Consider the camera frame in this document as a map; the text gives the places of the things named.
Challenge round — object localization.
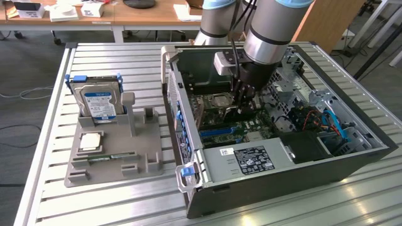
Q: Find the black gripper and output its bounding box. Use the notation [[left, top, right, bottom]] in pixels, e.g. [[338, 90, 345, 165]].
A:
[[238, 60, 280, 92]]

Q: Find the perforated metal drive cage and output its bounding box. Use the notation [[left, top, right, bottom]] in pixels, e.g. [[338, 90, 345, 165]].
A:
[[266, 50, 316, 113]]

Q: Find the installed silver CPU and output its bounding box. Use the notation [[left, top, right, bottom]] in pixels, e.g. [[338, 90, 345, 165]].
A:
[[214, 95, 233, 106]]

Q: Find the green Dell motherboard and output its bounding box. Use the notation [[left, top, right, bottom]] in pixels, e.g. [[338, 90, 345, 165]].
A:
[[189, 93, 278, 148]]

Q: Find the silver chipset heat sink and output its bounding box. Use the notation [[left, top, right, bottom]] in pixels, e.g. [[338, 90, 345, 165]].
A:
[[246, 132, 268, 142]]

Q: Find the blue expansion slot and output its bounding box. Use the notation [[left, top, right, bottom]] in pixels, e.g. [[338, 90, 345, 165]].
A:
[[201, 127, 240, 137]]

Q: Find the white floor box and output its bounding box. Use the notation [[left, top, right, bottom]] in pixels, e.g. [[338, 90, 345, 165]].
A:
[[332, 28, 358, 51]]

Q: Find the wooden cabinet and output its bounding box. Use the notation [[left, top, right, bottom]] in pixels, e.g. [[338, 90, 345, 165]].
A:
[[285, 0, 369, 55]]

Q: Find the black plastic shroud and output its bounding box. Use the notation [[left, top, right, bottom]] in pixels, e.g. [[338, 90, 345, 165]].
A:
[[280, 130, 334, 165]]

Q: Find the white paper stack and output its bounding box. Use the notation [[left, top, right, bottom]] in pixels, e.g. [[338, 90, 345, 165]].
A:
[[173, 3, 202, 22]]

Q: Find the grey power supply unit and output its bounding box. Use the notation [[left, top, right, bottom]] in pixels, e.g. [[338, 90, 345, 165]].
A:
[[202, 137, 298, 184]]

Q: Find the metal disk bay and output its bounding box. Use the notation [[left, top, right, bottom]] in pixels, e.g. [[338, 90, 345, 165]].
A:
[[316, 90, 377, 157]]

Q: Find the grey parts rack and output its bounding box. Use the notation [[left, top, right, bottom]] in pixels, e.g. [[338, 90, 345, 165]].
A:
[[65, 91, 166, 188]]

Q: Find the black round stand base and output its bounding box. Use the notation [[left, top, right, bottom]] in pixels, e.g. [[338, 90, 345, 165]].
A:
[[122, 0, 158, 8]]

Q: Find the open black PC case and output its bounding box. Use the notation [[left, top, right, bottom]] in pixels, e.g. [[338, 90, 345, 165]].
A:
[[159, 41, 400, 219]]

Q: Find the hard disk in blue carrier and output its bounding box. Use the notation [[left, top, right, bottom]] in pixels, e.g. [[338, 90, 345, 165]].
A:
[[65, 73, 126, 125]]

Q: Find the green RAM stick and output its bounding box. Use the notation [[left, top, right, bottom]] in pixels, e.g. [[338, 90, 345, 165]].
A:
[[86, 152, 134, 163]]

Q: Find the small white box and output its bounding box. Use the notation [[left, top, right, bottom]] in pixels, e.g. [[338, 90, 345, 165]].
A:
[[81, 2, 106, 18]]

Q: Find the spare silver CPU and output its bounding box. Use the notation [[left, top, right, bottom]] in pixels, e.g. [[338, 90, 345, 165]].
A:
[[78, 132, 103, 151]]

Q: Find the white flat box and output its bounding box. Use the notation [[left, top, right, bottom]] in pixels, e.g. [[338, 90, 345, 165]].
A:
[[49, 3, 79, 23]]

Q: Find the white box black top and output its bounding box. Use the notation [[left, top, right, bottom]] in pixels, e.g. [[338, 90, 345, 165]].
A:
[[14, 1, 46, 18]]

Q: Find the brown cardboard piece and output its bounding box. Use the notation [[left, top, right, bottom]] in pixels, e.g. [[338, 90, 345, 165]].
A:
[[0, 2, 21, 19]]

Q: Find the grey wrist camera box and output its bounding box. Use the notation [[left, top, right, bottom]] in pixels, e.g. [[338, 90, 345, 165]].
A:
[[213, 50, 249, 76]]

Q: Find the black camera cable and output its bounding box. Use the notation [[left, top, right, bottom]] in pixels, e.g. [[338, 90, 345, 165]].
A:
[[229, 0, 261, 91]]

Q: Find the orange wire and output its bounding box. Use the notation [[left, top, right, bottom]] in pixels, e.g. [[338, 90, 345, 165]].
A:
[[304, 110, 342, 135]]

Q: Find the blue wire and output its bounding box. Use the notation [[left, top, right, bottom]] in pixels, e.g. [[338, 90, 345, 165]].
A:
[[322, 109, 344, 136]]

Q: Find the white floor cable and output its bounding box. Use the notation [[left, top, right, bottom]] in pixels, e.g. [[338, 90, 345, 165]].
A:
[[0, 86, 55, 99]]

